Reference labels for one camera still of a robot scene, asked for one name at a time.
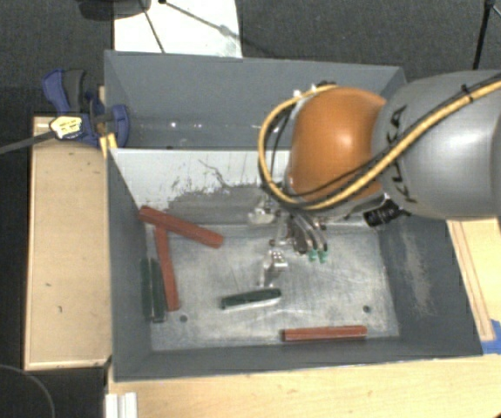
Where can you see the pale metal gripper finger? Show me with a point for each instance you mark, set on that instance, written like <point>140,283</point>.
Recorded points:
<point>261,216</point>
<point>275,266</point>

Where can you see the dark green flat block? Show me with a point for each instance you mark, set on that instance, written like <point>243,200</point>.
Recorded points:
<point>250,298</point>
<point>146,287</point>
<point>159,292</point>

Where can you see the red-brown flat block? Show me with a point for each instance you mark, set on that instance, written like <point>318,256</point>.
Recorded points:
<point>324,333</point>
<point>167,272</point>
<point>180,227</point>

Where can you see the grey metal bin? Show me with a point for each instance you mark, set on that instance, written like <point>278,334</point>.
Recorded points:
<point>241,103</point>

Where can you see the pale wood flat board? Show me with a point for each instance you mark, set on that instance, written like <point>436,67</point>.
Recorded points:
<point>67,242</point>

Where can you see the black cylinder on white bracket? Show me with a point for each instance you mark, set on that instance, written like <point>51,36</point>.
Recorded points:
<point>383,216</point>

